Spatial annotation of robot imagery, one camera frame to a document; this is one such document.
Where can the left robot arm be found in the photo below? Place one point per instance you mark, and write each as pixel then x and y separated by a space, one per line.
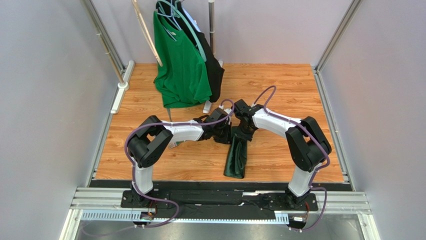
pixel 146 144

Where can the metal rack pole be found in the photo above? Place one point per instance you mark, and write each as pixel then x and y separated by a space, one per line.
pixel 211 9

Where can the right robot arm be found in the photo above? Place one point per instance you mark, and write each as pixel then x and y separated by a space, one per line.
pixel 307 144

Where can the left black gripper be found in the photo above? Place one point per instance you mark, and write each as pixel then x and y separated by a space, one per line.
pixel 227 139

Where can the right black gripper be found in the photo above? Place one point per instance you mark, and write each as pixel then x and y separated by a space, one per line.
pixel 245 126

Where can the black t-shirt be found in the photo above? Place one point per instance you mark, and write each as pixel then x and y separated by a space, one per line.
pixel 215 73

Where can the silver fork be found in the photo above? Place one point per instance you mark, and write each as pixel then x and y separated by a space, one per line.
pixel 174 144

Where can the green t-shirt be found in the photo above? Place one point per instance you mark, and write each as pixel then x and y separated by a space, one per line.
pixel 182 79

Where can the teal clothes hanger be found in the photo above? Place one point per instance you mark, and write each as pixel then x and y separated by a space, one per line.
pixel 178 17

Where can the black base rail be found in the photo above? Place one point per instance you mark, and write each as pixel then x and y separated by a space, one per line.
pixel 224 200

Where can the dark green cloth napkin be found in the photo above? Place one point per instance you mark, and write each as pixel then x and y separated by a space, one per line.
pixel 237 156

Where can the white corner pole bracket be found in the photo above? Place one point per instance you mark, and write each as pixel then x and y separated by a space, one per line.
pixel 122 87

